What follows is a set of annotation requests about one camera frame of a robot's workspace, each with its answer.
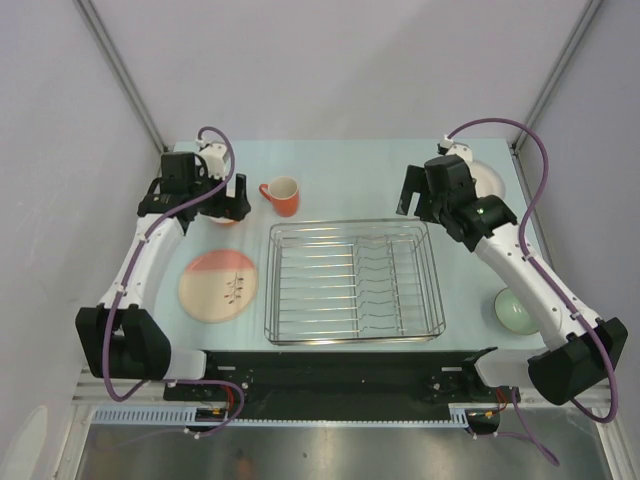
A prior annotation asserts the metal wire dish rack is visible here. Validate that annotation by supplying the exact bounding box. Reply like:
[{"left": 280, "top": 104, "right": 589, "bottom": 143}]
[{"left": 264, "top": 219, "right": 446, "bottom": 346}]

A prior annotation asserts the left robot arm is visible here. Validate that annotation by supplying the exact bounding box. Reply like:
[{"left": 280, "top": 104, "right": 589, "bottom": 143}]
[{"left": 75, "top": 143, "right": 251, "bottom": 400}]

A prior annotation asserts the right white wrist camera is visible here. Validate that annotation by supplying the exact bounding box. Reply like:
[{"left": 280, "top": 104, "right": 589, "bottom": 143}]
[{"left": 437, "top": 135, "right": 474, "bottom": 163}]

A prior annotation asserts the white cable duct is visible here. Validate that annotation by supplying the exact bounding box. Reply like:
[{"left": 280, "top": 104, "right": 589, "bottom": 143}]
[{"left": 92, "top": 405, "right": 197, "bottom": 425}]

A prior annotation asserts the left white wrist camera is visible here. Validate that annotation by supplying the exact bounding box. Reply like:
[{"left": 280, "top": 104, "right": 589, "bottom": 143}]
[{"left": 197, "top": 140, "right": 230, "bottom": 180}]

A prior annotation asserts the orange mug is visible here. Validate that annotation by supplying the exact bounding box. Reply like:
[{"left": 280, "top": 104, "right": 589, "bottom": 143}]
[{"left": 259, "top": 176, "right": 300, "bottom": 217}]

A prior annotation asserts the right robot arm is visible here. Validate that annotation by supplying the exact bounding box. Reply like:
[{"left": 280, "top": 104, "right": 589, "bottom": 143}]
[{"left": 397, "top": 155, "right": 628, "bottom": 405}]

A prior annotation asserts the orange white bowl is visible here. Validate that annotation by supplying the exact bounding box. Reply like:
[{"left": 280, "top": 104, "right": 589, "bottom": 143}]
[{"left": 210, "top": 217, "right": 237, "bottom": 227}]

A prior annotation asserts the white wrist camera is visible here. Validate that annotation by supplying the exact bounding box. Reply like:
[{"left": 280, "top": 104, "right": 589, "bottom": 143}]
[
  {"left": 197, "top": 140, "right": 230, "bottom": 180},
  {"left": 437, "top": 135, "right": 474, "bottom": 163}
]

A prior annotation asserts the pink cream floral plate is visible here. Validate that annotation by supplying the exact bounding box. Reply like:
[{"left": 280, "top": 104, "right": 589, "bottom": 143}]
[{"left": 178, "top": 249, "right": 259, "bottom": 324}]

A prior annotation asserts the white deep plate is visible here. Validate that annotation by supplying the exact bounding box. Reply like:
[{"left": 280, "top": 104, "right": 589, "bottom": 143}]
[{"left": 468, "top": 160, "right": 506, "bottom": 200}]

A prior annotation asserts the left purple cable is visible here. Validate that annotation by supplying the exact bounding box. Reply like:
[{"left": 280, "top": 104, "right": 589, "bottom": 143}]
[{"left": 102, "top": 126, "right": 246, "bottom": 440}]

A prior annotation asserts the light green bowl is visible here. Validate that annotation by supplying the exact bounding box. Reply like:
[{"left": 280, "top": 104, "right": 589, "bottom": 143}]
[{"left": 494, "top": 288, "right": 539, "bottom": 336}]

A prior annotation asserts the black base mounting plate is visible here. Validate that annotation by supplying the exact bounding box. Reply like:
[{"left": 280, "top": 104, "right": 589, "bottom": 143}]
[{"left": 163, "top": 347, "right": 521, "bottom": 421}]

